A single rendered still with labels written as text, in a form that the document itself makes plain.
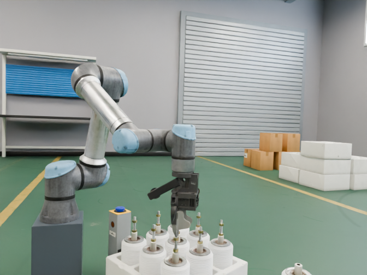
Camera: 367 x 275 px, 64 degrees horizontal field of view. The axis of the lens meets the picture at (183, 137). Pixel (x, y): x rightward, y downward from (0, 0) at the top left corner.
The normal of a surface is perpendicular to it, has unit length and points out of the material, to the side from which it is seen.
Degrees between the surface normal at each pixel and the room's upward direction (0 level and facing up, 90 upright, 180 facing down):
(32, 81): 90
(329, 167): 90
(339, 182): 90
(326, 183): 90
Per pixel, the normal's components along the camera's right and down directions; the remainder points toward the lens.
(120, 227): 0.69, 0.06
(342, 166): 0.31, 0.05
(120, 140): -0.65, 0.02
